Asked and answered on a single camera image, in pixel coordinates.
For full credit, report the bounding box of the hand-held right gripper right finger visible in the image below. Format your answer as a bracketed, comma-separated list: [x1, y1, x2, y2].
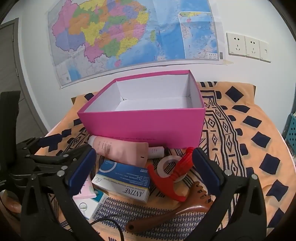
[192, 148, 269, 241]

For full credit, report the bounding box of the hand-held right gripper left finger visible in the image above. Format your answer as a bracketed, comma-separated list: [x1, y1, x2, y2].
[21, 148, 97, 241]

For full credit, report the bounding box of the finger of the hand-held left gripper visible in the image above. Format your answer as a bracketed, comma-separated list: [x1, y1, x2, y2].
[17, 137, 50, 154]
[25, 144, 91, 173]

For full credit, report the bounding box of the clear tape roll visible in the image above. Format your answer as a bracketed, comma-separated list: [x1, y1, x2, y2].
[157, 155, 186, 184]

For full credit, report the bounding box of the pink cream tube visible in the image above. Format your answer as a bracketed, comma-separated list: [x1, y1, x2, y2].
[88, 135, 149, 168]

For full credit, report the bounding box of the blue white medicine box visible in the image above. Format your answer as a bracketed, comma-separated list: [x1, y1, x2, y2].
[91, 159, 151, 204]

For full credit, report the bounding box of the brown wooden back scratcher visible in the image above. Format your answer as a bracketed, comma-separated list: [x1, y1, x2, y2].
[125, 181, 213, 235]

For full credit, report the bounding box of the pink cardboard box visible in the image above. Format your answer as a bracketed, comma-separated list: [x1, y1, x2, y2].
[77, 70, 206, 149]

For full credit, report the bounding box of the white teal medicine box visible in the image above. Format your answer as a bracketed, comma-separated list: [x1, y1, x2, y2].
[78, 192, 110, 220]

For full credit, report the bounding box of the small white bottle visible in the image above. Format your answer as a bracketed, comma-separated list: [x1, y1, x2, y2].
[147, 146, 170, 159]

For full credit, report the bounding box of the grey door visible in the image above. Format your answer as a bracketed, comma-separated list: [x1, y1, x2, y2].
[0, 18, 48, 137]

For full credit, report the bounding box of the orange patterned cloth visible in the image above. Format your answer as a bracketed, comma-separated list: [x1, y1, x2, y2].
[35, 81, 292, 241]

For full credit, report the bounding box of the blue plastic crate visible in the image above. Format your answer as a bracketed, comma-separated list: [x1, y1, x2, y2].
[282, 113, 296, 149]

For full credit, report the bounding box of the black cable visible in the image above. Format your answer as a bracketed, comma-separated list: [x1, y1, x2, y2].
[89, 218, 126, 241]

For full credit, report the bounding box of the white wall socket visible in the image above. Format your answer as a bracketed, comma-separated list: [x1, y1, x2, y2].
[245, 36, 260, 60]
[226, 32, 247, 57]

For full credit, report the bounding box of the colourful wall map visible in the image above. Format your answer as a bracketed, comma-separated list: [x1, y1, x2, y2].
[47, 0, 220, 88]

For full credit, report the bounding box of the white wall switch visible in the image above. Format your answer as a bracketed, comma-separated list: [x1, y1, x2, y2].
[258, 40, 271, 63]

